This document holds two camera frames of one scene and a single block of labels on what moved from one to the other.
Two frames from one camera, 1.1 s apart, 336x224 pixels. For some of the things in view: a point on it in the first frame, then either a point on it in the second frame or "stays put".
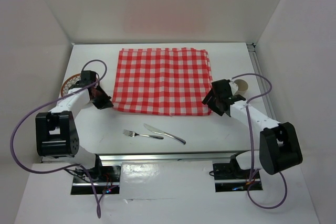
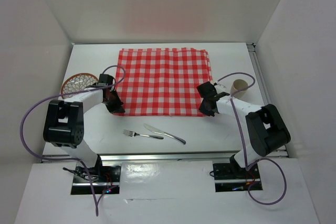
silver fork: (133, 134) stays put
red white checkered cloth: (162, 81) stays put
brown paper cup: (242, 86) stays put
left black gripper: (105, 102) → (117, 107)
